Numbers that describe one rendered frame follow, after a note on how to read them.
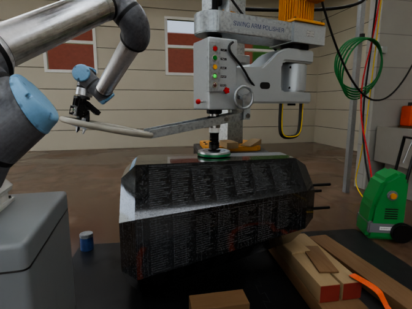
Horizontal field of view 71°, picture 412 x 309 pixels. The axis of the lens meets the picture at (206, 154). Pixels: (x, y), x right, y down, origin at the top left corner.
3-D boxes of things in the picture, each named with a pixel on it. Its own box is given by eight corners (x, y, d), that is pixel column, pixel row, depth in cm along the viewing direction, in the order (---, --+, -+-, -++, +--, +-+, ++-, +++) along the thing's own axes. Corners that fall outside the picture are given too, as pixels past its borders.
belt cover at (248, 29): (298, 56, 230) (300, 34, 227) (324, 51, 208) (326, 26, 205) (187, 44, 186) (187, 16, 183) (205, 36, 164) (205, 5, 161)
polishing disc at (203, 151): (236, 152, 192) (236, 150, 192) (213, 156, 178) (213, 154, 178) (214, 148, 208) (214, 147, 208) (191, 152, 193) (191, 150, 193)
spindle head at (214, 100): (238, 113, 210) (239, 48, 203) (257, 113, 191) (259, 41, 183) (192, 113, 194) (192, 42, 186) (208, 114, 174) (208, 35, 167)
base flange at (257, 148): (199, 144, 293) (199, 139, 292) (246, 143, 300) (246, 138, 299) (205, 152, 245) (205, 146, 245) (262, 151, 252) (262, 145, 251)
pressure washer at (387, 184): (392, 227, 274) (403, 135, 259) (413, 244, 240) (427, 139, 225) (352, 225, 279) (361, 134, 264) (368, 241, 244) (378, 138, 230)
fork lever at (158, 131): (236, 117, 209) (235, 110, 207) (252, 118, 192) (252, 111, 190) (143, 136, 179) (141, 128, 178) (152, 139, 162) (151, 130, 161)
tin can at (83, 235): (96, 246, 233) (95, 231, 231) (88, 252, 223) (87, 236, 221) (86, 244, 235) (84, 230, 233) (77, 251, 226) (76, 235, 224)
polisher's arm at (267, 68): (290, 116, 233) (294, 53, 224) (313, 118, 213) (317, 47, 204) (209, 119, 199) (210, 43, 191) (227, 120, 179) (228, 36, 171)
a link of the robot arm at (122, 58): (166, 24, 114) (114, 98, 167) (143, -2, 111) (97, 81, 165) (148, 37, 107) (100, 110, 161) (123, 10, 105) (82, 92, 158)
